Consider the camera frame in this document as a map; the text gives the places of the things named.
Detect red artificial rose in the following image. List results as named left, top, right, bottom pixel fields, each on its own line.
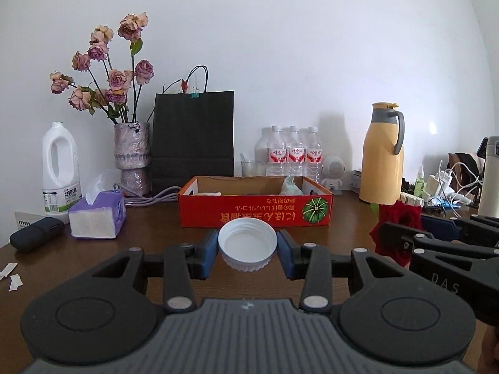
left=370, top=201, right=423, bottom=268

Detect white plastic bottle cap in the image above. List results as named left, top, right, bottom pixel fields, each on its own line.
left=218, top=217, right=278, bottom=273

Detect green spray bottle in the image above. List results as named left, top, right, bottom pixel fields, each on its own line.
left=414, top=164, right=425, bottom=199

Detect white tumbler bottle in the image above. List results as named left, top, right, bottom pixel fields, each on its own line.
left=477, top=136, right=499, bottom=218

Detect red cardboard box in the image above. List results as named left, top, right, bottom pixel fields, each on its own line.
left=178, top=176, right=334, bottom=228

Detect crumpled greenish plastic bag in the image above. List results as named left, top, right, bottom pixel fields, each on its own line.
left=279, top=176, right=304, bottom=196

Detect yellow thermos jug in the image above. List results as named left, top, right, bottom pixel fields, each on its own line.
left=360, top=102, right=405, bottom=205

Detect purple tissue pack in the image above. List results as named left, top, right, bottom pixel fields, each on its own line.
left=69, top=169, right=126, bottom=240

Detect white astronaut figurine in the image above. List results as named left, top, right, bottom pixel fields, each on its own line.
left=321, top=156, right=346, bottom=195

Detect left water bottle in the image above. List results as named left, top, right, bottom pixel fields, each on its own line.
left=266, top=125, right=287, bottom=176

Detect water bottle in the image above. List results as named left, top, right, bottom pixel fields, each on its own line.
left=266, top=125, right=287, bottom=176
left=305, top=127, right=323, bottom=182
left=286, top=125, right=306, bottom=176

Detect middle water bottle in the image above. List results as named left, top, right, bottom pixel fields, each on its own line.
left=286, top=125, right=306, bottom=176

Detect clear glass cup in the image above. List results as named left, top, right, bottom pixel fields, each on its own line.
left=240, top=153, right=267, bottom=177

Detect right water bottle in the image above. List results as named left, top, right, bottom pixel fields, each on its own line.
left=305, top=127, right=323, bottom=182

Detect large frosted plastic bottle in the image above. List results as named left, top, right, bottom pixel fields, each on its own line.
left=254, top=127, right=272, bottom=163

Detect black paper bag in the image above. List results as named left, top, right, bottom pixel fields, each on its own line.
left=150, top=65, right=234, bottom=193

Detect white plastic jug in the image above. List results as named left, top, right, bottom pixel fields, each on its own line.
left=41, top=122, right=82, bottom=224

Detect black glasses case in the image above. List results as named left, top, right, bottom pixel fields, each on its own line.
left=9, top=217, right=65, bottom=253

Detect white card on table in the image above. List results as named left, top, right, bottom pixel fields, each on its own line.
left=14, top=211, right=45, bottom=230

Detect torn white paper strip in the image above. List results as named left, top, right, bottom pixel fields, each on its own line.
left=0, top=262, right=24, bottom=292

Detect dried rose bouquet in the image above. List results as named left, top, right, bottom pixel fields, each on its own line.
left=49, top=12, right=155, bottom=125

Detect tangled charger cables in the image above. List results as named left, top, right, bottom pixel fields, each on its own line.
left=422, top=151, right=485, bottom=215

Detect grey power cable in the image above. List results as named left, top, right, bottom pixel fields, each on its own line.
left=113, top=182, right=183, bottom=206

